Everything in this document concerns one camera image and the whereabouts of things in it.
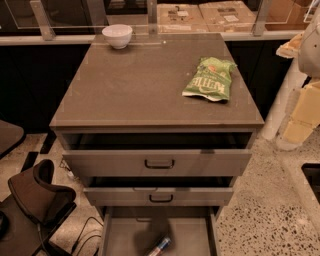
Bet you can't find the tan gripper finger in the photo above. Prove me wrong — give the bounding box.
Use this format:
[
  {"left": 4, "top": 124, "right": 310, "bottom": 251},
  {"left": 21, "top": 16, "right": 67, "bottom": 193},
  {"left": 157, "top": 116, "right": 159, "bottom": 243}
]
[{"left": 282, "top": 80, "right": 320, "bottom": 144}]

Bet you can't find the silver blue redbull can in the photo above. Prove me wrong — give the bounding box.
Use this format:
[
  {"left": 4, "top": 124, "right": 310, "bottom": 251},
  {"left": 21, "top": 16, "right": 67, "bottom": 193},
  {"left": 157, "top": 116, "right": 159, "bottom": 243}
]
[{"left": 146, "top": 237, "right": 171, "bottom": 256}]

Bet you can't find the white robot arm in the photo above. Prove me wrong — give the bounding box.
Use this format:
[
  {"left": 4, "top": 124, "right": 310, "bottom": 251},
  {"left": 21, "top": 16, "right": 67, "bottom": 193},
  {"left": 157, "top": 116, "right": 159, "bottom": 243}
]
[{"left": 282, "top": 9, "right": 320, "bottom": 144}]

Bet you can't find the grey drawer cabinet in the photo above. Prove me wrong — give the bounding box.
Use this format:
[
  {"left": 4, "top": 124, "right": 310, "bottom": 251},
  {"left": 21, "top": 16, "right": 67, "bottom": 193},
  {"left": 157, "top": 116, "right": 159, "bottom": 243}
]
[{"left": 49, "top": 32, "right": 265, "bottom": 256}]

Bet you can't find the grey bottom drawer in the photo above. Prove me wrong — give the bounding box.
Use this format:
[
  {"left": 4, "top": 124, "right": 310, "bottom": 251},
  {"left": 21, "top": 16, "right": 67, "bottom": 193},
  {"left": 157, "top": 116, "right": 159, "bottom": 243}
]
[{"left": 98, "top": 207, "right": 222, "bottom": 256}]

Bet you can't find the grey drawer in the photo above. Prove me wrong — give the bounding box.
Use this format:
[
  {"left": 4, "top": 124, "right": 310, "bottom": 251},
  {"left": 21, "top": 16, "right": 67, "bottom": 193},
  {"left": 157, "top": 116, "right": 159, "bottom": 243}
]
[
  {"left": 61, "top": 132, "right": 253, "bottom": 178},
  {"left": 98, "top": 207, "right": 222, "bottom": 256},
  {"left": 84, "top": 177, "right": 233, "bottom": 206}
]

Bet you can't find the grey middle drawer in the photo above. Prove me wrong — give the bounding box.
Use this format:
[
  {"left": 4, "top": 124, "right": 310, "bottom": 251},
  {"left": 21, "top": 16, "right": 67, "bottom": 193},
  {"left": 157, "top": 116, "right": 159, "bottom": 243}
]
[{"left": 84, "top": 177, "right": 233, "bottom": 206}]

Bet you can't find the grey top drawer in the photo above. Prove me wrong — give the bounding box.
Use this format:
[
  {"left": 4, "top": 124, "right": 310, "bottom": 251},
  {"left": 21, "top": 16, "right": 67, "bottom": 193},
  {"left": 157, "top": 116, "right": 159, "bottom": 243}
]
[{"left": 61, "top": 132, "right": 253, "bottom": 178}]

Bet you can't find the white diagonal pole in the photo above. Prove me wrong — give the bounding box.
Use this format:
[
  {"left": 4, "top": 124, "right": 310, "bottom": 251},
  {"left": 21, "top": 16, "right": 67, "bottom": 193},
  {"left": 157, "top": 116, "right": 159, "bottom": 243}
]
[{"left": 260, "top": 59, "right": 307, "bottom": 140}]

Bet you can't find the green chip bag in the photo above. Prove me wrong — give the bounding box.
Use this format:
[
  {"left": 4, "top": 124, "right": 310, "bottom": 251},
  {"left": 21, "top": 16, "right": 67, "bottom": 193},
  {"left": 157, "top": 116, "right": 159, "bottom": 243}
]
[{"left": 182, "top": 57, "right": 237, "bottom": 102}]

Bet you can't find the flattened cardboard box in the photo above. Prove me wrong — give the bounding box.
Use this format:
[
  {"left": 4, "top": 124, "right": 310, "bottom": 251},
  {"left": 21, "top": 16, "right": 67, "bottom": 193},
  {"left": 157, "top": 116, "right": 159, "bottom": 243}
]
[{"left": 157, "top": 0, "right": 256, "bottom": 33}]

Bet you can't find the white ceramic bowl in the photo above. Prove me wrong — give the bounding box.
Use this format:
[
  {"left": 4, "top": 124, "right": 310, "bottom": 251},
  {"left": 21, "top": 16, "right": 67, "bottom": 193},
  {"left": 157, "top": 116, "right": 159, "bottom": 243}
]
[{"left": 102, "top": 24, "right": 133, "bottom": 49}]

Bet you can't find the dark brown chair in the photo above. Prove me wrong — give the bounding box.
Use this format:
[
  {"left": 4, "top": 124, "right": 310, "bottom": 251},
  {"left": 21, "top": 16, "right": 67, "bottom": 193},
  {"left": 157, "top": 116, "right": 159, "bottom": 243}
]
[{"left": 0, "top": 159, "right": 76, "bottom": 256}]

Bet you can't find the dark round table edge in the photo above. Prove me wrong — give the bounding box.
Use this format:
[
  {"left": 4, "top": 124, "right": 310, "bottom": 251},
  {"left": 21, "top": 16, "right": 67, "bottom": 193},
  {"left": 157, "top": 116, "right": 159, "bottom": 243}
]
[{"left": 0, "top": 120, "right": 25, "bottom": 159}]

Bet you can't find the clear acrylic barrier panel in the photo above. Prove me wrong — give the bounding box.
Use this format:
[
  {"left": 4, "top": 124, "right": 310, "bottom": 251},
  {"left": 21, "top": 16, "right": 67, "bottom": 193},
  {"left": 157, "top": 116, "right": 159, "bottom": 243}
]
[{"left": 1, "top": 0, "right": 152, "bottom": 29}]

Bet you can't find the black floor cable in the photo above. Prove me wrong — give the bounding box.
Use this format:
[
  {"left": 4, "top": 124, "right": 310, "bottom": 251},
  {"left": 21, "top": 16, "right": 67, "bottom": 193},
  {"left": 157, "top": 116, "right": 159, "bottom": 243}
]
[{"left": 70, "top": 216, "right": 104, "bottom": 256}]

